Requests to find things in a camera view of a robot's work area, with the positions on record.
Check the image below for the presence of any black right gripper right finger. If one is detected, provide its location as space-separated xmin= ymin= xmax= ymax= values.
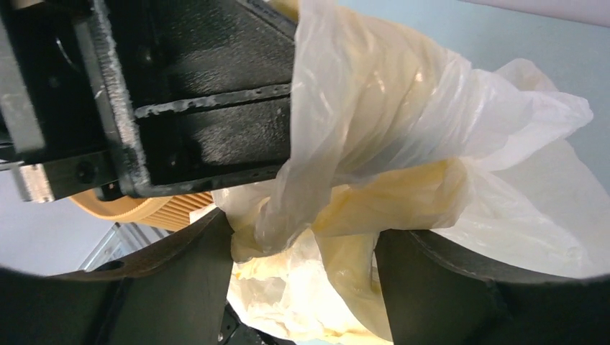
xmin=375 ymin=230 xmax=609 ymax=344

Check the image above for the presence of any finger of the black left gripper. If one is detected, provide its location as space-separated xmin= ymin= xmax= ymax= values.
xmin=76 ymin=1 xmax=296 ymax=197

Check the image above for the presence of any translucent cream trash bag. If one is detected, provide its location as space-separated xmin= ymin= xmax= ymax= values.
xmin=213 ymin=1 xmax=609 ymax=344

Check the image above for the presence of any yellow plastic trash bin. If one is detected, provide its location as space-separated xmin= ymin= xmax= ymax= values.
xmin=69 ymin=190 xmax=214 ymax=231

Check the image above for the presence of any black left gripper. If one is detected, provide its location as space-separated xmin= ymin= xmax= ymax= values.
xmin=1 ymin=1 xmax=117 ymax=203

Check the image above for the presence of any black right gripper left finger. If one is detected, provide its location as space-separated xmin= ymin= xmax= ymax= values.
xmin=1 ymin=210 xmax=232 ymax=344

